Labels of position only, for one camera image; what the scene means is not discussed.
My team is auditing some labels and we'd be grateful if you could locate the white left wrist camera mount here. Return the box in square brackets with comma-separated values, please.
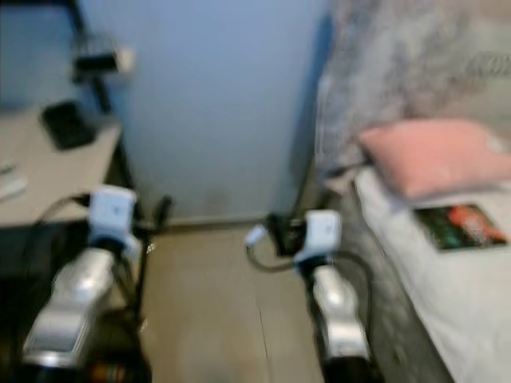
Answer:
[88, 185, 141, 256]

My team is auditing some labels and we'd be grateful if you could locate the white remote control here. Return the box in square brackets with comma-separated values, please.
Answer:
[0, 164, 30, 200]

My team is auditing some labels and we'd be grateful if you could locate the pink pillow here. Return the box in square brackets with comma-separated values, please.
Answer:
[358, 120, 511, 200]

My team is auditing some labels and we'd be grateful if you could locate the black flat case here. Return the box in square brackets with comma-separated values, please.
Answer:
[42, 101, 101, 151]

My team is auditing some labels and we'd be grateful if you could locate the white black clip device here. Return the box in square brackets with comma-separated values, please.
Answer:
[74, 48, 135, 82]

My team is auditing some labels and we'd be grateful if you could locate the dark red green book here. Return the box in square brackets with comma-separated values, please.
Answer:
[415, 203, 509, 252]

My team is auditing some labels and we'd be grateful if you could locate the grey printed headboard cover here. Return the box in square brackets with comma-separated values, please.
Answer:
[315, 0, 511, 172]

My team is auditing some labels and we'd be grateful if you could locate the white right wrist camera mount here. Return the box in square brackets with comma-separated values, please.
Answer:
[295, 210, 342, 268]

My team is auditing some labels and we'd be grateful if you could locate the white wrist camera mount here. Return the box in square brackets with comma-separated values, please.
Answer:
[295, 210, 342, 268]
[88, 185, 141, 256]

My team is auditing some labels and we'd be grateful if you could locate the white quilted mattress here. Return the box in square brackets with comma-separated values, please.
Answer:
[351, 168, 511, 383]

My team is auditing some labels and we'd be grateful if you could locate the beige desk black frame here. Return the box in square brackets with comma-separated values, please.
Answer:
[0, 108, 130, 383]

